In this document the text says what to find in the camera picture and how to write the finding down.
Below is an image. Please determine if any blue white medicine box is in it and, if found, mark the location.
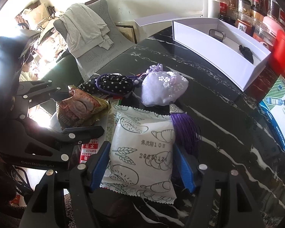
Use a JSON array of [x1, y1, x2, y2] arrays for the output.
[[260, 76, 285, 151]]

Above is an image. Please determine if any white gift box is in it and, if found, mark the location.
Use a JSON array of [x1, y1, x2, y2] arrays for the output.
[[134, 13, 271, 91]]

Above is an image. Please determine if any grey chair with cushion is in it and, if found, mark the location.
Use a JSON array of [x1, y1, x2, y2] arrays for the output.
[[54, 0, 134, 80]]

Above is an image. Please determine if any orange jar black lid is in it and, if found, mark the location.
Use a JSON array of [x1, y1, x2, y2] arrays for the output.
[[251, 6, 267, 22]]

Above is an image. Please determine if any white bread snack packet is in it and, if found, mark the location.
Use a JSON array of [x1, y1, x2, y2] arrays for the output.
[[100, 105, 176, 204]]

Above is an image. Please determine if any clear jar orange label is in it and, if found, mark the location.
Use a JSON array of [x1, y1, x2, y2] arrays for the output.
[[252, 20, 276, 51]]

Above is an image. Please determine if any jar with red powder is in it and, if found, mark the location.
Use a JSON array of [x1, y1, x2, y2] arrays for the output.
[[235, 13, 254, 36]]

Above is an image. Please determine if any tall jar dark brown label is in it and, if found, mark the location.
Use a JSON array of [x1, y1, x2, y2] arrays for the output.
[[267, 0, 280, 21]]

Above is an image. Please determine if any purple sachet pouch with tassel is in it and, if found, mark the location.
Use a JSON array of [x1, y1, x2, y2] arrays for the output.
[[132, 63, 200, 157]]

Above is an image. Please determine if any white paper roll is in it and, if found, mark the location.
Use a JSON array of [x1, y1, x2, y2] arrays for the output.
[[202, 0, 220, 18]]

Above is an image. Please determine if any person in cream sweater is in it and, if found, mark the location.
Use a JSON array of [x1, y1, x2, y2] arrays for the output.
[[19, 62, 39, 82]]

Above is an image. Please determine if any black lid dark jar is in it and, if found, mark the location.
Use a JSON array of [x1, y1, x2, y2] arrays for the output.
[[218, 14, 236, 26]]

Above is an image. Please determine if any red white packet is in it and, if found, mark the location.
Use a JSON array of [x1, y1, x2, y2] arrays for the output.
[[80, 97, 121, 163]]

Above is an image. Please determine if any pink plastic jar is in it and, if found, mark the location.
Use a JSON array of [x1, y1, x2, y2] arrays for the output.
[[263, 17, 284, 36]]

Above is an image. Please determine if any red plastic canister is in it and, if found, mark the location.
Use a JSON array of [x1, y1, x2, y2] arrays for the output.
[[269, 30, 285, 78]]

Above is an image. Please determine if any black polka dot scrunchie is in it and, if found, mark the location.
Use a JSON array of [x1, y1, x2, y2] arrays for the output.
[[78, 74, 134, 96]]

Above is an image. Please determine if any red label sauce jar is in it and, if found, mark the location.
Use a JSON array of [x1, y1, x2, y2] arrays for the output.
[[214, 0, 227, 16]]

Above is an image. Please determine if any brown red snack packet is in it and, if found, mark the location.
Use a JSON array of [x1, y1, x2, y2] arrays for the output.
[[56, 85, 111, 130]]

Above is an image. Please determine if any light grey garment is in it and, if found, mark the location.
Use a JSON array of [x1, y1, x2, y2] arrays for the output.
[[61, 3, 114, 58]]

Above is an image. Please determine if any black hair tie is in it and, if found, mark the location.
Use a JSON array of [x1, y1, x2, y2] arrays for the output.
[[238, 44, 255, 65]]

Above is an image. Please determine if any red foil bag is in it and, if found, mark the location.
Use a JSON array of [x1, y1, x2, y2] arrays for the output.
[[279, 8, 285, 30]]

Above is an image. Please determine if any jar of seeds black lid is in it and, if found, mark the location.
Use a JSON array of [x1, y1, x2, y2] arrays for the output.
[[238, 0, 251, 17]]

